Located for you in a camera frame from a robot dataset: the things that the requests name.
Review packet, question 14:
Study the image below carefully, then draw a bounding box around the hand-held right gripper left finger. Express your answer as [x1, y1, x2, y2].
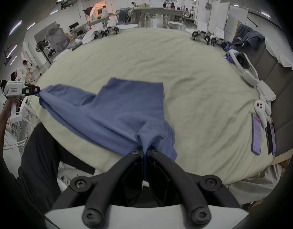
[51, 150, 144, 229]

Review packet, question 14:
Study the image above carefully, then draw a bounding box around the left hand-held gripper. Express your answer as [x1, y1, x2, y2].
[4, 75, 41, 124]

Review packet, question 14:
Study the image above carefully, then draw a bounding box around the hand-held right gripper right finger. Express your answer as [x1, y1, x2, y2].
[148, 148, 242, 228]

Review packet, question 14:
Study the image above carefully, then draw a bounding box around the blue shirt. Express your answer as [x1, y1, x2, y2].
[38, 77, 178, 162]

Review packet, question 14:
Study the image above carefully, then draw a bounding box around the person's left forearm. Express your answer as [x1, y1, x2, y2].
[0, 105, 13, 176]

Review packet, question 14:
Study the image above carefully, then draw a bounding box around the person's left hand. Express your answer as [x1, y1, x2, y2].
[7, 97, 21, 114]

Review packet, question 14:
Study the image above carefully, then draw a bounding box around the black standing fan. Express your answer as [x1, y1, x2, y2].
[35, 40, 53, 65]

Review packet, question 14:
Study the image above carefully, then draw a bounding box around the grey office chair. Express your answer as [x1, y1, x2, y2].
[45, 24, 69, 53]

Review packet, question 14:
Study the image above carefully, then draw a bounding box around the person's body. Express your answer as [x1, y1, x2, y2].
[17, 123, 97, 214]

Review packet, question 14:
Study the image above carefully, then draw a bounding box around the spare hand-held gripper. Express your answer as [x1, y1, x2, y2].
[209, 27, 225, 46]
[106, 20, 120, 36]
[94, 24, 108, 38]
[191, 21, 209, 42]

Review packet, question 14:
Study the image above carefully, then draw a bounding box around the phone with purple case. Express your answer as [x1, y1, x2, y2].
[251, 113, 263, 156]

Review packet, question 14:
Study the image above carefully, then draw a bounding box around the black phone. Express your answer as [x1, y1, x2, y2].
[265, 123, 277, 155]

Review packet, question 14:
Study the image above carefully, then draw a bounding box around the white hand controller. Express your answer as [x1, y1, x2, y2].
[254, 99, 272, 129]

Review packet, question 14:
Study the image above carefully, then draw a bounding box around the bed with pale green sheet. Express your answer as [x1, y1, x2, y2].
[30, 28, 288, 205]

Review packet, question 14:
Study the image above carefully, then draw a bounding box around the grey padded headboard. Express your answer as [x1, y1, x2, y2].
[232, 32, 293, 157]

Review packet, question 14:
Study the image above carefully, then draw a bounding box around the white headset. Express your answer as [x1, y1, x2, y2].
[228, 49, 259, 82]

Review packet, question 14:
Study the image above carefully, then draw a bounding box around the long grey table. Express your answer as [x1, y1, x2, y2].
[132, 8, 185, 21]

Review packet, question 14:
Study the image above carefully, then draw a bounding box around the white cloth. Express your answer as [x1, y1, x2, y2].
[265, 37, 293, 71]

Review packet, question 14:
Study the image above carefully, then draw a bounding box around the dark blue garment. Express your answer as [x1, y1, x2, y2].
[232, 24, 266, 50]

